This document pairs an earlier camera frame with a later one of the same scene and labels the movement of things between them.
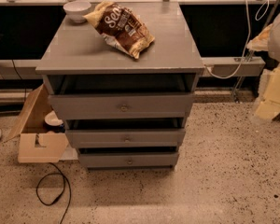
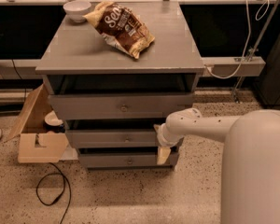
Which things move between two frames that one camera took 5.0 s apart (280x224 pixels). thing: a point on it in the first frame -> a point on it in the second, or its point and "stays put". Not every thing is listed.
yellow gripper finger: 276,92 -> 162,154
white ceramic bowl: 77,9 stays put
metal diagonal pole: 236,93 stays put
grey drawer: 122,138 stays put
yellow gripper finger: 260,43 -> 157,127
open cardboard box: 35,145 stays put
